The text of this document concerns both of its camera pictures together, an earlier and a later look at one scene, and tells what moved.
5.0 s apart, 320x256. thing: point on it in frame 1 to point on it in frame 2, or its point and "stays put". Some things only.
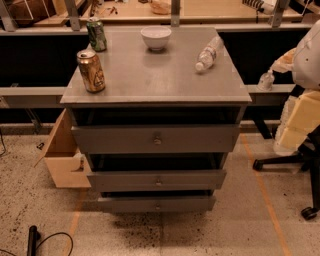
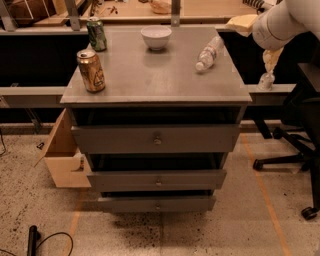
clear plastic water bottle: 208,54 stays put
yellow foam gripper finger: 300,116 to 243,23
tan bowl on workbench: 160,7 stays put
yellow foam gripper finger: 284,63 to 270,57
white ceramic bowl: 155,37 stays put
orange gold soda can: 91,70 stays put
